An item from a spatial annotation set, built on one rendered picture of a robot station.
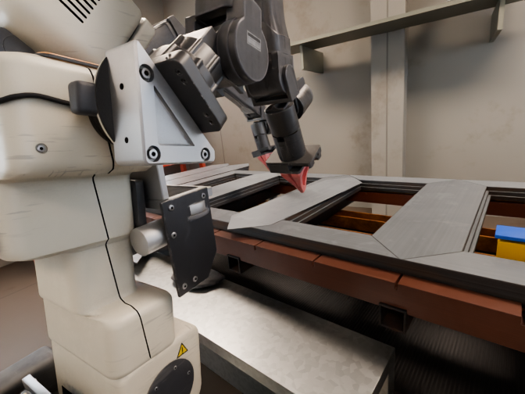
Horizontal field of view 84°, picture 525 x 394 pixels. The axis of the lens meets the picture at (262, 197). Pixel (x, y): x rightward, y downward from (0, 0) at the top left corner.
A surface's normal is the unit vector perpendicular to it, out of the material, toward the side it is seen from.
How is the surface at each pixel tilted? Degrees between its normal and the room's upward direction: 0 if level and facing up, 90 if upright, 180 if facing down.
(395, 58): 90
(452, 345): 0
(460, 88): 90
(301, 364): 0
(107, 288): 90
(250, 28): 91
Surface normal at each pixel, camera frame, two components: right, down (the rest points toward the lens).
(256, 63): 0.85, 0.06
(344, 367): -0.10, -0.96
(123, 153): -0.54, 0.13
